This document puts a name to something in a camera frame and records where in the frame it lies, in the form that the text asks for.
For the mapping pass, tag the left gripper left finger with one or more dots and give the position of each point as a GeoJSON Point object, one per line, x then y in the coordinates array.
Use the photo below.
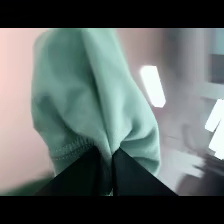
{"type": "Point", "coordinates": [83, 176]}

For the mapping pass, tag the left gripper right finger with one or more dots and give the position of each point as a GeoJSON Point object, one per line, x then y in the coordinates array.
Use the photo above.
{"type": "Point", "coordinates": [136, 176]}

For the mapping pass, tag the mint green T-shirt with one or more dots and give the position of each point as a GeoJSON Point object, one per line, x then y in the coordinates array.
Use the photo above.
{"type": "Point", "coordinates": [83, 100]}

